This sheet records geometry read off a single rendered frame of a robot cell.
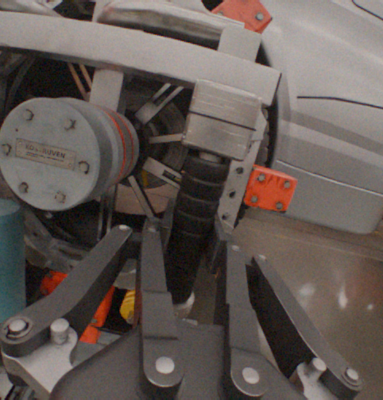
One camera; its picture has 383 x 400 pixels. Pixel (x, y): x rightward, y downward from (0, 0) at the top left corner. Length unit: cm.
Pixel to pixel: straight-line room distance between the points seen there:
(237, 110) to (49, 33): 17
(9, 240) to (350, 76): 88
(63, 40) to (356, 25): 76
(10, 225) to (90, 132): 21
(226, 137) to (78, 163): 17
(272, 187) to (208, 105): 28
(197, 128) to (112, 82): 27
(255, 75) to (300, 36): 55
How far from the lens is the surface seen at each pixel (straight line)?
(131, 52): 21
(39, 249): 54
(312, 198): 77
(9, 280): 46
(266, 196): 42
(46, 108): 28
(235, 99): 17
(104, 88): 42
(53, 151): 28
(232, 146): 17
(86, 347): 86
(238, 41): 21
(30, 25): 25
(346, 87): 79
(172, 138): 49
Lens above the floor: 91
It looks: 16 degrees down
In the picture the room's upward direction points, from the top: 15 degrees clockwise
